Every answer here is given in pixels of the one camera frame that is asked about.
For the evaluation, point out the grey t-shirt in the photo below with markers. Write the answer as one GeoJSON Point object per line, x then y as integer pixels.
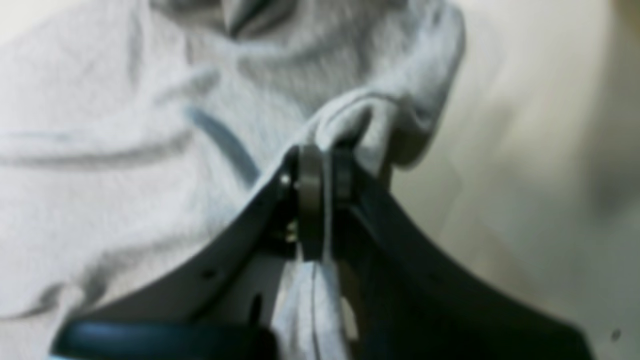
{"type": "Point", "coordinates": [134, 131]}

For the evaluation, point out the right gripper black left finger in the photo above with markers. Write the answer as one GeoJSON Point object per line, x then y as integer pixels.
{"type": "Point", "coordinates": [218, 305]}

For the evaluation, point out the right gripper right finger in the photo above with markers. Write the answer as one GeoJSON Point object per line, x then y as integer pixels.
{"type": "Point", "coordinates": [418, 303]}

